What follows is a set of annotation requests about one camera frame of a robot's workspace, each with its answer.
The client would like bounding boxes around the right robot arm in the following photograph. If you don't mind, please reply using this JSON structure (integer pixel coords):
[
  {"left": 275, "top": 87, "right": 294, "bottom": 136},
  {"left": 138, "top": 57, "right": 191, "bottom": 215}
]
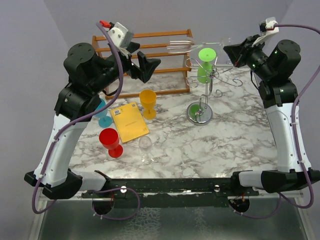
[{"left": 223, "top": 35, "right": 320, "bottom": 196}]

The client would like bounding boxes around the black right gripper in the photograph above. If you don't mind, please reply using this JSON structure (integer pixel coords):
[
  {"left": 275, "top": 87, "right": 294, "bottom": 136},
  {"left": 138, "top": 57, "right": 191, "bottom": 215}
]
[{"left": 223, "top": 34, "right": 274, "bottom": 81}]

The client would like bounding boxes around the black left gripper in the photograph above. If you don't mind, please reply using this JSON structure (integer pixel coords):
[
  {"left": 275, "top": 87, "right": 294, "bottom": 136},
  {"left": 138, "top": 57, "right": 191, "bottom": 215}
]
[{"left": 90, "top": 40, "right": 161, "bottom": 94}]

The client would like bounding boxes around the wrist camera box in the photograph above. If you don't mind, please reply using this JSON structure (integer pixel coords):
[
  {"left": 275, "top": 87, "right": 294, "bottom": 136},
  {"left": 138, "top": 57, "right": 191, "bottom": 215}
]
[
  {"left": 99, "top": 20, "right": 134, "bottom": 58},
  {"left": 252, "top": 17, "right": 279, "bottom": 47}
]

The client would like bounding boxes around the yellow book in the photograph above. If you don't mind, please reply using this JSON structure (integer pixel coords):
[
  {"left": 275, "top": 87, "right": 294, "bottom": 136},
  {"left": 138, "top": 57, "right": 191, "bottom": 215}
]
[{"left": 110, "top": 102, "right": 150, "bottom": 143}]

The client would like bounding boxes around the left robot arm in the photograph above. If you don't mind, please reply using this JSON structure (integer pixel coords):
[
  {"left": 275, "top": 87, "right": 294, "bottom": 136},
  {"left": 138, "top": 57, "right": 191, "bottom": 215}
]
[{"left": 24, "top": 42, "right": 161, "bottom": 200}]

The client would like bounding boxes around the chrome wine glass rack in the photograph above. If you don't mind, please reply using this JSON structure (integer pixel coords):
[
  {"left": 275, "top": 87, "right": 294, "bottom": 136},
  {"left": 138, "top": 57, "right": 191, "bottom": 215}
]
[{"left": 185, "top": 58, "right": 243, "bottom": 126}]

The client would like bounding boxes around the wooden shelf rack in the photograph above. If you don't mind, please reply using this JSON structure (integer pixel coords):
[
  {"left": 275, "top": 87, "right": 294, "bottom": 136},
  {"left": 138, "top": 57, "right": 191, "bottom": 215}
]
[{"left": 90, "top": 28, "right": 195, "bottom": 100}]

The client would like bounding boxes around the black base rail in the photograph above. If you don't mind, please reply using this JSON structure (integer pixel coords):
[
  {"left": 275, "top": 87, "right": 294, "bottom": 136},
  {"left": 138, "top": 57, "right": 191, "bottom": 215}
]
[{"left": 81, "top": 177, "right": 259, "bottom": 208}]

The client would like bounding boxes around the blue plastic wine glass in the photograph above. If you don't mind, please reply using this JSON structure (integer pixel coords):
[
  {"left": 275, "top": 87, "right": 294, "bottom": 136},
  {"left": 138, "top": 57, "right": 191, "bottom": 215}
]
[{"left": 94, "top": 98, "right": 113, "bottom": 128}]

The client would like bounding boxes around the red plastic wine glass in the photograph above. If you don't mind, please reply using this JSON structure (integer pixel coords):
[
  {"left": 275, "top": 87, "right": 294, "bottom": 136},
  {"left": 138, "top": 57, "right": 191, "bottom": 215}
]
[{"left": 99, "top": 128, "right": 123, "bottom": 158}]

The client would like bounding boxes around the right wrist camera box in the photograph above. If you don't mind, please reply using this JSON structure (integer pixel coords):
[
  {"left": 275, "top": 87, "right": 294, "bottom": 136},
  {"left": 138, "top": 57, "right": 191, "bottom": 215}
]
[{"left": 252, "top": 17, "right": 279, "bottom": 47}]

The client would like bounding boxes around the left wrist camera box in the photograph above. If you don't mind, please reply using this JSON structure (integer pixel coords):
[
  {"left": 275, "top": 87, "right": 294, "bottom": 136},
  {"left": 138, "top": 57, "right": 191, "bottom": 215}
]
[{"left": 99, "top": 20, "right": 134, "bottom": 58}]

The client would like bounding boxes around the green plastic wine glass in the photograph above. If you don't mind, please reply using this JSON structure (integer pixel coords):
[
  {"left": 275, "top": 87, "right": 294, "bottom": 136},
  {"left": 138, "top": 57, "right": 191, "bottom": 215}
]
[{"left": 197, "top": 47, "right": 217, "bottom": 84}]

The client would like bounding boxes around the clear champagne flute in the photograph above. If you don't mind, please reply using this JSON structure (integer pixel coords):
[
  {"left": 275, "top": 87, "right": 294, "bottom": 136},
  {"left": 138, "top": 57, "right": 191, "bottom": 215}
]
[{"left": 166, "top": 37, "right": 231, "bottom": 54}]

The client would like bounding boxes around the yellow plastic wine glass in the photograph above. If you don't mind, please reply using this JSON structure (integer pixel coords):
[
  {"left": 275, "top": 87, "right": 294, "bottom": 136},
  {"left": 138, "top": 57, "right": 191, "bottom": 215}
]
[{"left": 139, "top": 89, "right": 157, "bottom": 120}]

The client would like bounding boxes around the clear round wine glass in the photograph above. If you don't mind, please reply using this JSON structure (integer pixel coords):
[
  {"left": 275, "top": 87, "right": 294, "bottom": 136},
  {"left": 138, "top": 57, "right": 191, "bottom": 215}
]
[{"left": 138, "top": 136, "right": 155, "bottom": 165}]

